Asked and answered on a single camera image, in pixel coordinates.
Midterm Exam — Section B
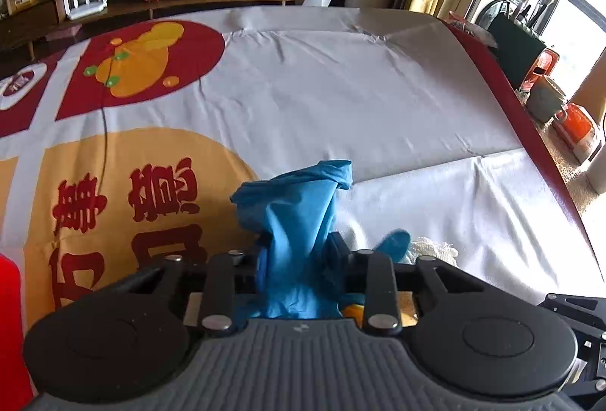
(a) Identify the green ceramic mug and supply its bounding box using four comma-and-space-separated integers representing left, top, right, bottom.
526, 75, 566, 124

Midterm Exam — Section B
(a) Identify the printed white tablecloth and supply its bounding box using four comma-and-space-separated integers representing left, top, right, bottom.
1, 6, 605, 325

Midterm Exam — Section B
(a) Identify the blue rubber glove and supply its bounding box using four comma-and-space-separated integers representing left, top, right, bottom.
230, 158, 412, 321

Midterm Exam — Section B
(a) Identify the yellow rubber duck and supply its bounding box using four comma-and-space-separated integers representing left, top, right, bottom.
341, 304, 364, 328

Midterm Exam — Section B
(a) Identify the white gauze towel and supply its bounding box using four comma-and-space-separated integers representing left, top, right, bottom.
404, 237, 459, 266

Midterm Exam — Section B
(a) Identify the green orange utensil holder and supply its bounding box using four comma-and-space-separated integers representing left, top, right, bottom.
488, 13, 560, 91

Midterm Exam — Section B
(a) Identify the red gift box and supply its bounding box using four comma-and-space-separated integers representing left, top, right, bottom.
0, 255, 34, 411

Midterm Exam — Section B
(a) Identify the orange white jar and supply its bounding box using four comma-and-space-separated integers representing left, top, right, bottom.
553, 103, 603, 164

